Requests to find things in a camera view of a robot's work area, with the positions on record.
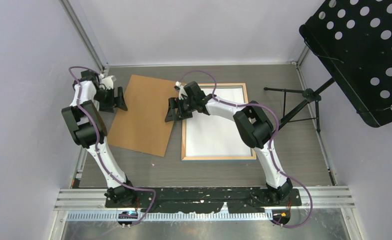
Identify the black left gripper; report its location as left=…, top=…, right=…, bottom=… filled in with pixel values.
left=93, top=87, right=127, bottom=114

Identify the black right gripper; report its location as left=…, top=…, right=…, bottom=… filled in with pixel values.
left=165, top=97, right=196, bottom=123

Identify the brown backing board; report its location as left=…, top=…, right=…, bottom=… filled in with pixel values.
left=107, top=74, right=178, bottom=157

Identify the orange flower photo print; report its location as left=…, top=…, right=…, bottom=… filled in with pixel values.
left=186, top=87, right=252, bottom=157

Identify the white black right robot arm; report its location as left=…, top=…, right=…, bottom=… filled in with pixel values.
left=165, top=81, right=293, bottom=205

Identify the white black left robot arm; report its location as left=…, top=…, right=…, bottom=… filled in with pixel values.
left=61, top=67, right=137, bottom=207

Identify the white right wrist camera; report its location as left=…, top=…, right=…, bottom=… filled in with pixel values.
left=174, top=81, right=187, bottom=100

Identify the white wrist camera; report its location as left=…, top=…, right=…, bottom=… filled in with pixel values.
left=99, top=74, right=116, bottom=90
left=174, top=81, right=187, bottom=100

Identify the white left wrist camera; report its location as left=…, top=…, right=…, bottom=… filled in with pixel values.
left=99, top=74, right=116, bottom=90

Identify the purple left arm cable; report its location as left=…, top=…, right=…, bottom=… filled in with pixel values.
left=68, top=66, right=157, bottom=228

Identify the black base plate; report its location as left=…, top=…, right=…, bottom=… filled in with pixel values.
left=104, top=186, right=302, bottom=214

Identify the aluminium front rail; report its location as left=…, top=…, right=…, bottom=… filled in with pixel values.
left=54, top=186, right=355, bottom=222

